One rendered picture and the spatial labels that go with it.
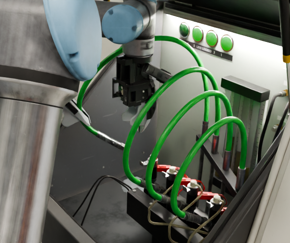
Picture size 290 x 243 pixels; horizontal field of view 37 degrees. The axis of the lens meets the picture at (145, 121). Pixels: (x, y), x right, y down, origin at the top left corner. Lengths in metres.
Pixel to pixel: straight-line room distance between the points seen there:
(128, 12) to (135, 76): 0.22
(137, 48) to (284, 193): 0.45
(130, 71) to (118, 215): 0.57
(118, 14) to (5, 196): 0.48
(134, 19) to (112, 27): 0.05
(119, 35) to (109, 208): 0.73
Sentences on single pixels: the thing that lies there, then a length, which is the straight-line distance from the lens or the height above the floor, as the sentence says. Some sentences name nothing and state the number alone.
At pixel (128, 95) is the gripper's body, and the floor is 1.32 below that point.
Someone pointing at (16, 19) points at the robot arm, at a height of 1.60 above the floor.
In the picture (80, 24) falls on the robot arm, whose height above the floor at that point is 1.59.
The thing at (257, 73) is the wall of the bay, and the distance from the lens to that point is 1.25.
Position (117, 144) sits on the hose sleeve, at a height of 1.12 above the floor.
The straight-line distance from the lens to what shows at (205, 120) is 1.30.
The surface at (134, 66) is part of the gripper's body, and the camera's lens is 1.03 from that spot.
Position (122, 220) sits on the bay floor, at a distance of 1.42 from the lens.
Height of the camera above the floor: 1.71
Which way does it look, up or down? 25 degrees down
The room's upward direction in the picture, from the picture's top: 2 degrees clockwise
